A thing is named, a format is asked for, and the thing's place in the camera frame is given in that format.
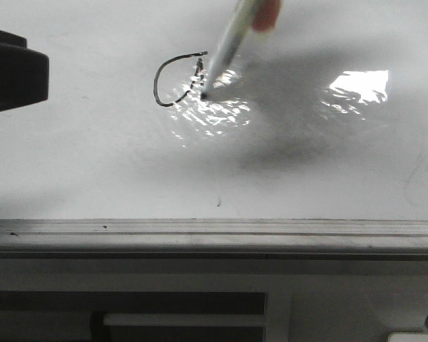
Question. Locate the white whiteboard marker pen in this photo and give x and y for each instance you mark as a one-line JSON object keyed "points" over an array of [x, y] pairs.
{"points": [[233, 35]]}

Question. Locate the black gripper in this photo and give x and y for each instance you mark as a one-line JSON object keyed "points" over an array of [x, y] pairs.
{"points": [[24, 73]]}

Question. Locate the orange knob glued to marker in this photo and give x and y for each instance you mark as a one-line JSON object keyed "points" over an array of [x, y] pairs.
{"points": [[266, 18]]}

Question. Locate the aluminium whiteboard frame rail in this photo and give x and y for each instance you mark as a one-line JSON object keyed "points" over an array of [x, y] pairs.
{"points": [[214, 236]]}

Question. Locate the white box bottom right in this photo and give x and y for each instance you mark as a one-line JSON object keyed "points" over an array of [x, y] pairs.
{"points": [[408, 337]]}

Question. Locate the white whiteboard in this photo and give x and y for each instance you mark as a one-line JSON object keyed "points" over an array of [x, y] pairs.
{"points": [[325, 117]]}

